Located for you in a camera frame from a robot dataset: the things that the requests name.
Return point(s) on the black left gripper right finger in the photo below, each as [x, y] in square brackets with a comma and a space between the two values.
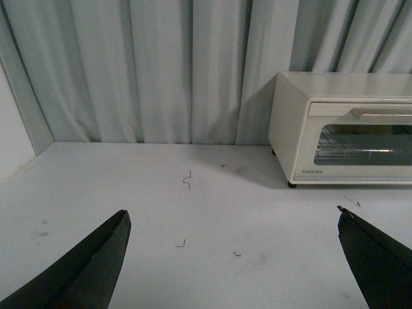
[380, 264]

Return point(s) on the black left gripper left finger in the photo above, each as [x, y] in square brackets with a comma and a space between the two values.
[85, 277]

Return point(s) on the white oven door with window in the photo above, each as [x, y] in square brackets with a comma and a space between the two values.
[355, 142]

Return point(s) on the white Toshiba toaster oven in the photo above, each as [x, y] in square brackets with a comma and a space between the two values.
[295, 91]

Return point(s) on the grey pleated curtain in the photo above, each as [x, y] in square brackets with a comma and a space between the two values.
[182, 72]

